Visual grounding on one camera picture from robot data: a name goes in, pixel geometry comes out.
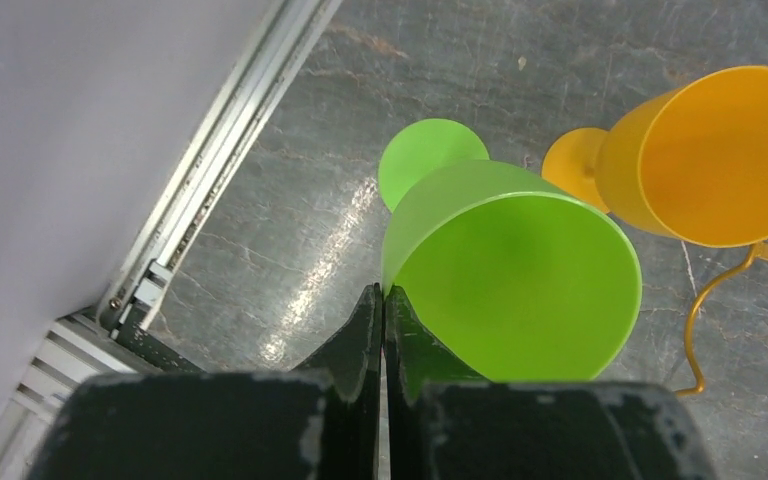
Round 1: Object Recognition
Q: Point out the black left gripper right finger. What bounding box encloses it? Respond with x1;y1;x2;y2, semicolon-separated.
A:
383;287;716;479

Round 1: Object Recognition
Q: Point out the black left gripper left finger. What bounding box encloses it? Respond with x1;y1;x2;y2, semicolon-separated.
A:
28;284;383;479

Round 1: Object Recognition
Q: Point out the green wine glass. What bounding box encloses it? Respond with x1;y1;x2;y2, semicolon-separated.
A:
377;118;642;382

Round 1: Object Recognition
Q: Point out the orange wine glass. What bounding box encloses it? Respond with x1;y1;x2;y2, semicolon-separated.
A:
541;66;768;248

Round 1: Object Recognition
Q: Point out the gold wire glass rack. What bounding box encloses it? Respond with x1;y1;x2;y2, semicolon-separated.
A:
675;243;768;397

